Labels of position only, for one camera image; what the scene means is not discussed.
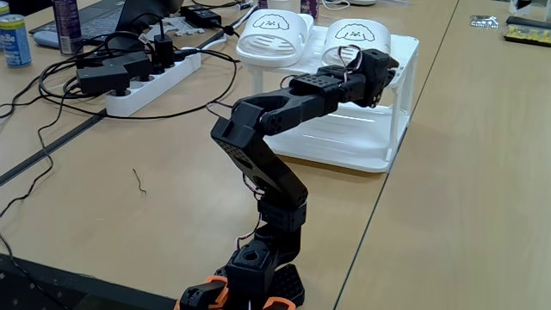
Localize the thin black trailing cable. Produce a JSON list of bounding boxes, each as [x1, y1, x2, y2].
[[0, 92, 70, 219]]

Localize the white printed bracket part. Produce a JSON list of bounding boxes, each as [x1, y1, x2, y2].
[[138, 16, 206, 44]]

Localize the black plug-in charger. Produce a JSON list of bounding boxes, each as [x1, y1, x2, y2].
[[153, 34, 176, 71]]

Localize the dark laptop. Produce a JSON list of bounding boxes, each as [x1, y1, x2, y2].
[[28, 0, 185, 40]]

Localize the large black power adapter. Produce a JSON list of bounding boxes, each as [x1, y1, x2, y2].
[[76, 64, 131, 97]]

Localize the black cable with ferrite bead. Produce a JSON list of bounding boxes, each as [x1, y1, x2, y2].
[[217, 23, 249, 65]]

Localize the tall purple drink can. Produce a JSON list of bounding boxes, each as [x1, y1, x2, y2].
[[52, 0, 84, 56]]

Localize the white coiled cable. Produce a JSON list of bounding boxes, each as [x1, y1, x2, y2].
[[320, 0, 353, 12]]

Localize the thin dark twig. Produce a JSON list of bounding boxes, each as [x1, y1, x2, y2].
[[132, 167, 148, 195]]

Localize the black power brick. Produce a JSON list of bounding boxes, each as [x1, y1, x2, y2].
[[179, 4, 223, 29]]

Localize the white plastic box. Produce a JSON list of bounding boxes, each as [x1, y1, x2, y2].
[[508, 0, 551, 22]]

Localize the silver foil wrapper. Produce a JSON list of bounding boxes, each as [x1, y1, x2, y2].
[[468, 15, 501, 30]]

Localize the pale blue mouse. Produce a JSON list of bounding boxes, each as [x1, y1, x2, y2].
[[33, 30, 62, 50]]

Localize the white power strip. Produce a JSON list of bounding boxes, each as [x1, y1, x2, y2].
[[105, 47, 202, 118]]

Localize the black and yellow box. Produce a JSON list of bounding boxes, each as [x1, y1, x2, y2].
[[502, 15, 551, 48]]

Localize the white slipper with dog print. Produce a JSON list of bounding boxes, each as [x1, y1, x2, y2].
[[235, 9, 315, 69], [320, 18, 393, 68]]

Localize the white two-tier shoe rack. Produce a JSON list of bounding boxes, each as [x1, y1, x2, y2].
[[242, 24, 421, 174]]

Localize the blue drink can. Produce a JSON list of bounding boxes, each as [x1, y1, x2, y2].
[[0, 14, 33, 68]]

